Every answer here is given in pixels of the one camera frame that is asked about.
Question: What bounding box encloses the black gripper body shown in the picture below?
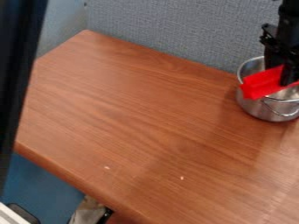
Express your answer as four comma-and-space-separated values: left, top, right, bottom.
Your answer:
259, 17, 299, 59

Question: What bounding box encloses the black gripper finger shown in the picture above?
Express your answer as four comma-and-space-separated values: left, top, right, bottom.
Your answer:
281, 55, 299, 87
265, 45, 285, 69

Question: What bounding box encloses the red plastic block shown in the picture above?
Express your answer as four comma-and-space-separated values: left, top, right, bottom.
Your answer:
239, 65, 299, 100

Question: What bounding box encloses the metal pot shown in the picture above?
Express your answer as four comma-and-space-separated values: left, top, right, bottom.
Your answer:
237, 56, 299, 123

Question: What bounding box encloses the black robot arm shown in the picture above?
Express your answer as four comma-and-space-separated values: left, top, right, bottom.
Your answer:
0, 0, 299, 196

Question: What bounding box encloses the white object at corner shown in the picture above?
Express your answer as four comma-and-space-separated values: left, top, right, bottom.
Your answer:
0, 202, 31, 224

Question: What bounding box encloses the crumpled beige cloth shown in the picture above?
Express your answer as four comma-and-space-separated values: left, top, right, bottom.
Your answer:
68, 195, 106, 224

